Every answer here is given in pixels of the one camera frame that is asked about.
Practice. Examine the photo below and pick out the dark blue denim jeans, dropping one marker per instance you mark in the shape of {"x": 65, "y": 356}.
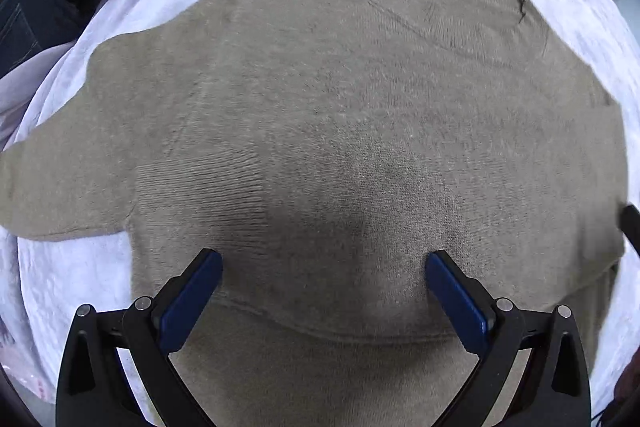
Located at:
{"x": 31, "y": 26}

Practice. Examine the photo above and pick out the pink plastic bag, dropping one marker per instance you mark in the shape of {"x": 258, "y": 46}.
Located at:
{"x": 20, "y": 365}

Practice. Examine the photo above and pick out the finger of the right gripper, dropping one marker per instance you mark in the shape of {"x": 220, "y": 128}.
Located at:
{"x": 629, "y": 223}

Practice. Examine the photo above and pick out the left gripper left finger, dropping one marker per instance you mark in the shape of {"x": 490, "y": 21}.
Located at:
{"x": 93, "y": 389}

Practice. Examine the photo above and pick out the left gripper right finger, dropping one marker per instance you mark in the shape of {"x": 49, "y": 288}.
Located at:
{"x": 554, "y": 388}

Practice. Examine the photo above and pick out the olive brown knit sweater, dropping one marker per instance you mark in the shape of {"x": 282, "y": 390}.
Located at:
{"x": 324, "y": 148}

